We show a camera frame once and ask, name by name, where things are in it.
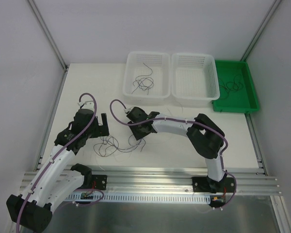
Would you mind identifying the thin wire bundle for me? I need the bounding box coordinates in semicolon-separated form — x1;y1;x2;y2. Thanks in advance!
93;134;146;157

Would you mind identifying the purple thin wire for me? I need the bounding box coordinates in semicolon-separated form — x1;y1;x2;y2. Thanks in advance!
130;62;155;96

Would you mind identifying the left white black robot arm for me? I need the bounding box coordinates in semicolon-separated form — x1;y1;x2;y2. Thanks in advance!
6;108;109;233

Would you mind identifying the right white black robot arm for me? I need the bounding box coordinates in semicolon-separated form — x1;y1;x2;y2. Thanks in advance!
125;107;227;193

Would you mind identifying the left white perforated basket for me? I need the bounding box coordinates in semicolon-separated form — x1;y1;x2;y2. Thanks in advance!
122;51;171;104

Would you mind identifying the white perforated basket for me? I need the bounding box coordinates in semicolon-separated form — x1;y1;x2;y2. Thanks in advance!
122;51;171;104
171;53;220;107

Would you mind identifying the right white perforated basket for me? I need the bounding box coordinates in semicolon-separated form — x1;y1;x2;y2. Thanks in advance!
171;53;220;107

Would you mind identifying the green plastic tray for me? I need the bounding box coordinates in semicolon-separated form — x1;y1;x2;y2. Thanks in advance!
213;60;259;114

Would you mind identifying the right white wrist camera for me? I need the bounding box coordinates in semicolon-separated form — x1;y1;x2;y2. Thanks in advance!
124;108;131;114

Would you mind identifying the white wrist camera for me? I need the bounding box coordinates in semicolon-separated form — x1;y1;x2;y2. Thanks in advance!
78;100;95;111
124;108;131;114

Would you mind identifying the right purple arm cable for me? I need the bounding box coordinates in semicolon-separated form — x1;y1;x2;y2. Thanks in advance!
110;99;237;207

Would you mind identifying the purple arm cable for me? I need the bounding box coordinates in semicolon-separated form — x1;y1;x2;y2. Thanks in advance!
16;92;99;233
110;99;237;207

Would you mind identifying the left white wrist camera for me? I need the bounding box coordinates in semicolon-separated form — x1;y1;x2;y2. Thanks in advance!
78;100;95;111

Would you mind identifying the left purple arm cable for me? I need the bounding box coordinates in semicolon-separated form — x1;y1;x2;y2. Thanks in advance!
16;92;99;233

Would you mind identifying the white thin wire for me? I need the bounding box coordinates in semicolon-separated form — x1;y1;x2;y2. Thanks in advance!
96;151;134;171

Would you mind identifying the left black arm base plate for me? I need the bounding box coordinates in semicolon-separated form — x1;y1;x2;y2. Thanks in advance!
91;174;108;191

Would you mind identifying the aluminium table edge rail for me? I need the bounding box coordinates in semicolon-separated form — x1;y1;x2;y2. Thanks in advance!
21;166;282;196

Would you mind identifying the white slotted cable duct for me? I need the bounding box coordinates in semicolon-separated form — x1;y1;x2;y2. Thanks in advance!
65;192;210;204

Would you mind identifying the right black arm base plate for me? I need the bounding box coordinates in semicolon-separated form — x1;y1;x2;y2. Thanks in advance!
192;177;236;194

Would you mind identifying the aluminium frame post left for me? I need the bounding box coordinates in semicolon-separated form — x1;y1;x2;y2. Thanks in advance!
26;0;68;71

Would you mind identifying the aluminium frame post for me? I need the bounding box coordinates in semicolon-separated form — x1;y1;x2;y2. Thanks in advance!
240;0;283;61
26;0;68;71

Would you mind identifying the aluminium frame post right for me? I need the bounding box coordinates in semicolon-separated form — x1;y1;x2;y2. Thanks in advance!
240;0;283;61

